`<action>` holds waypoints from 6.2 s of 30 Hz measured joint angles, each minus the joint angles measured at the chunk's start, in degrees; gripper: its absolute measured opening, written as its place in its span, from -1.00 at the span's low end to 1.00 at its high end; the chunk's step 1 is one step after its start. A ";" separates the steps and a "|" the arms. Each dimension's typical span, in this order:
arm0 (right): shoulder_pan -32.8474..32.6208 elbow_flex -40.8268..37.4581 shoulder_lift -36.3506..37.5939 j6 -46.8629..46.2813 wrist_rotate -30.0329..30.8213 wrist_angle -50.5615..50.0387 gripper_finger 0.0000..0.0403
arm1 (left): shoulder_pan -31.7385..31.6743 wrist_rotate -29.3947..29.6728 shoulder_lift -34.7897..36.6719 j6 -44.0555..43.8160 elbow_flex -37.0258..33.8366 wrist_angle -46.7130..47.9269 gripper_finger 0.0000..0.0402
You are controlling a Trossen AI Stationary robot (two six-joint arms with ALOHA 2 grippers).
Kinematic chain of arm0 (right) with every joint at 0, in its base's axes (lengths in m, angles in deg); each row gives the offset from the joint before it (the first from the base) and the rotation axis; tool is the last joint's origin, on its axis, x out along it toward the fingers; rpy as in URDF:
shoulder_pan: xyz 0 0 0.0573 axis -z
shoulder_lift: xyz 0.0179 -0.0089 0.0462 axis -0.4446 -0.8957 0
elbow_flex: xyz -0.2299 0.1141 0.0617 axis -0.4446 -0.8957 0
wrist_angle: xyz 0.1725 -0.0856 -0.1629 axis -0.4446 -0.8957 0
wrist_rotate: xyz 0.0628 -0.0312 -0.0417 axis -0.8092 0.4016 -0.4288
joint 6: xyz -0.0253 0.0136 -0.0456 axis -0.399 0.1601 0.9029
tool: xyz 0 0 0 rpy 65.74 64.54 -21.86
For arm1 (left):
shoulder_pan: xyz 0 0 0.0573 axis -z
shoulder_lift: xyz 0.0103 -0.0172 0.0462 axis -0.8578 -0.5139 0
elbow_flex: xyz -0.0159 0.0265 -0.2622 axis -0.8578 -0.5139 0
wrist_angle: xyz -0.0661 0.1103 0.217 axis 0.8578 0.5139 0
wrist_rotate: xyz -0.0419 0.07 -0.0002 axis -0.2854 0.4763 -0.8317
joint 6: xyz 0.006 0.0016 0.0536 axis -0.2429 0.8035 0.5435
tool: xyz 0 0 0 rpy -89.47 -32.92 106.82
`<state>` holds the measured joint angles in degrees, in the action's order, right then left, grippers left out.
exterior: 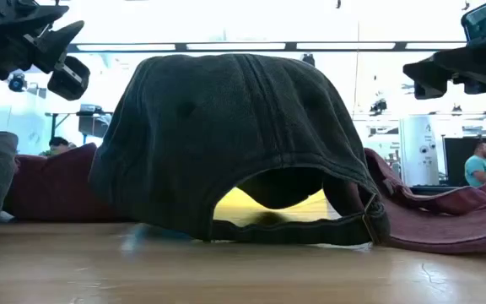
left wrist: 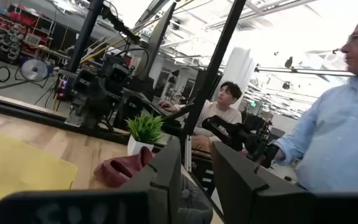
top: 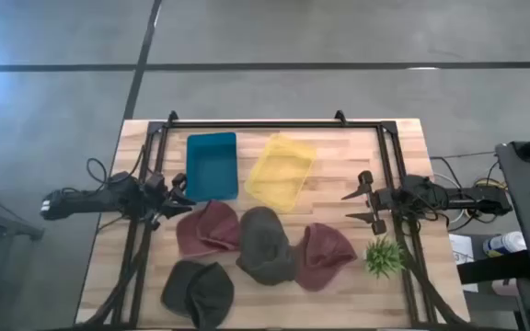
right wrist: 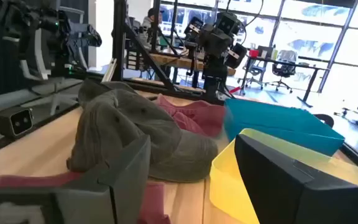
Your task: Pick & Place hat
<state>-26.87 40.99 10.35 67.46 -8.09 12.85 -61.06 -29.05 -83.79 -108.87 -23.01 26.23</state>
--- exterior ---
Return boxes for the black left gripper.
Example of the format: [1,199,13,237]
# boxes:
[0,0,91,101]

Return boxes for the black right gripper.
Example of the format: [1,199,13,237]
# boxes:
[402,24,486,100]

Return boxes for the background table with black box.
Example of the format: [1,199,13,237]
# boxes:
[44,104,114,145]

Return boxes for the white cabinet machine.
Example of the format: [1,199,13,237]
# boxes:
[398,116,441,187]

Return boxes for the person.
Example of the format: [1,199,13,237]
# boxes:
[39,136,77,157]
[463,141,486,188]

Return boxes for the black partition panel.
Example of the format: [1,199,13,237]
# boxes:
[442,137,486,187]

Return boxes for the maroon baseball cap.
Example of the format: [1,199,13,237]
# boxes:
[2,142,131,223]
[363,147,486,255]

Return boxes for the dark overhead beam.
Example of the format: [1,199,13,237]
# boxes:
[67,41,467,54]

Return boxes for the yellow baseball cap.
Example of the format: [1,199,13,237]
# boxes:
[213,187,342,227]

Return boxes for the camera with blue lens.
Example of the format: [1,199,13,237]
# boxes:
[7,72,28,93]

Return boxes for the black hanging camera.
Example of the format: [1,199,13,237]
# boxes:
[368,98,388,117]

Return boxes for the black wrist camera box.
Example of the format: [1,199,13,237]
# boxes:
[461,0,486,42]

